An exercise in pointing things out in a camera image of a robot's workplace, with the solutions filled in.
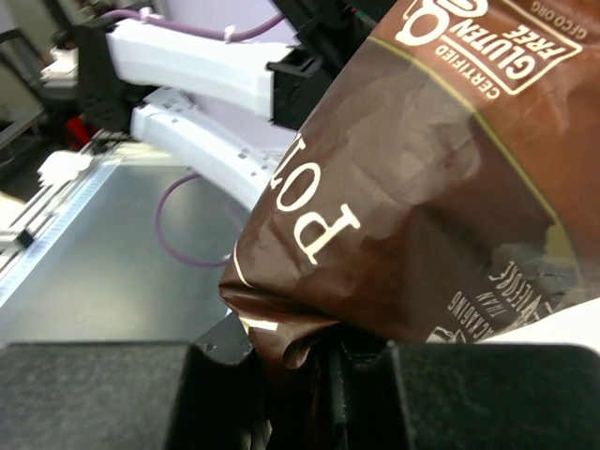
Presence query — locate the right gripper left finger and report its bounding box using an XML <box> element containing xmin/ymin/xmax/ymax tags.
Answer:
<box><xmin>1</xmin><ymin>315</ymin><xmax>271</xmax><ymax>449</ymax></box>

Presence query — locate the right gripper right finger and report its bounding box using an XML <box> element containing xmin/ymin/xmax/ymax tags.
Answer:
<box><xmin>325</xmin><ymin>325</ymin><xmax>599</xmax><ymax>449</ymax></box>

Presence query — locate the dark brown sea salt bag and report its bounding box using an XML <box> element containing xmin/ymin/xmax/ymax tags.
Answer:
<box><xmin>219</xmin><ymin>1</ymin><xmax>599</xmax><ymax>393</ymax></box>

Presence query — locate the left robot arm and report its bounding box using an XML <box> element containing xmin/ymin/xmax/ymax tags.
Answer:
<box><xmin>75</xmin><ymin>1</ymin><xmax>391</xmax><ymax>209</ymax></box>

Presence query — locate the aluminium mounting rail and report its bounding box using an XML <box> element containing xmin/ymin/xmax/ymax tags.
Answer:
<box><xmin>1</xmin><ymin>139</ymin><xmax>154</xmax><ymax>303</ymax></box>

